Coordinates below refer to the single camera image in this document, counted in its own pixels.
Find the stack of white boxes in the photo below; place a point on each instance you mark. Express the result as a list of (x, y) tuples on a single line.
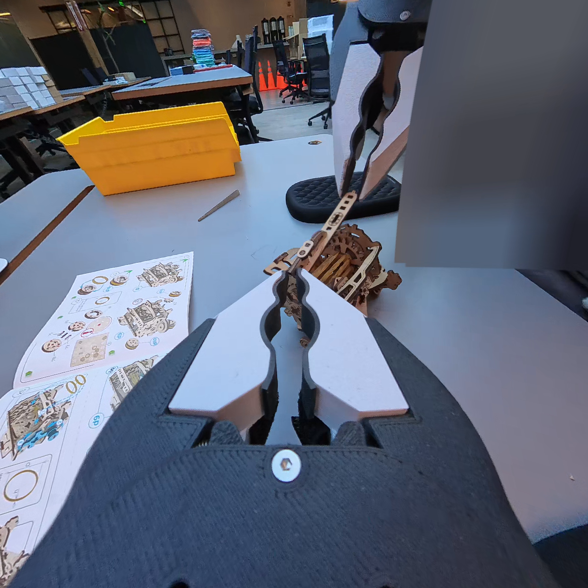
[(25, 89)]

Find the black quilted wrist rest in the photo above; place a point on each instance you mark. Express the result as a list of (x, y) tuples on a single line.
[(317, 202)]

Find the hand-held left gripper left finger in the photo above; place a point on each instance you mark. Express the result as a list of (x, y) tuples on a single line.
[(225, 367)]

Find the wooden strip with holes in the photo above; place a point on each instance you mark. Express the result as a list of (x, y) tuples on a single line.
[(329, 224)]

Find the thin wooden stick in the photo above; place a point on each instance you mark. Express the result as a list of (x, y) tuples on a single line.
[(219, 205)]

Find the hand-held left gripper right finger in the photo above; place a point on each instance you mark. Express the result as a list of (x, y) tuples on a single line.
[(353, 367)]

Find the yellow plastic bin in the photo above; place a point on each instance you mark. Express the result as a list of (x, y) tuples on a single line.
[(160, 170)]

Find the stack of colourful folded cloths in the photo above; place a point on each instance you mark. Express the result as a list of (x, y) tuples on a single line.
[(202, 48)]

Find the wooden mechanical model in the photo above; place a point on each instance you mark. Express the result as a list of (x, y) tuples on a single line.
[(337, 268)]

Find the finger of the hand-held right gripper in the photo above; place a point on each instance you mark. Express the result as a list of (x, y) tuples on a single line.
[(390, 147), (347, 101)]

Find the background desk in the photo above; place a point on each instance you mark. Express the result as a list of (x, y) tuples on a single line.
[(193, 80)]

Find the orange traffic cone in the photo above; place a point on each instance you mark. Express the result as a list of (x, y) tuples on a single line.
[(272, 77), (262, 78)]

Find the instruction booklet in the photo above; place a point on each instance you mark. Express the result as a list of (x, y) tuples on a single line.
[(115, 317)]

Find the black office chair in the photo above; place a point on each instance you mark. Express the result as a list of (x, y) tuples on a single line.
[(287, 59), (317, 59)]

